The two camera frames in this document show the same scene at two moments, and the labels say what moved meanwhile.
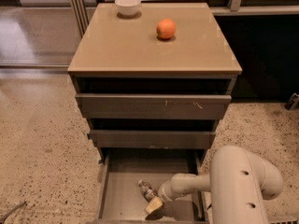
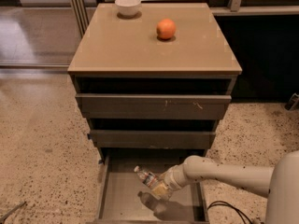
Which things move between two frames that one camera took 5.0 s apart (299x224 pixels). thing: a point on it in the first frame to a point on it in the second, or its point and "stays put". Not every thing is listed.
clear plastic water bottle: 148,190 to 148,178
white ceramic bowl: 127,6 stays put
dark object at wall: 293,103 stays put
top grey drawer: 149,106 stays put
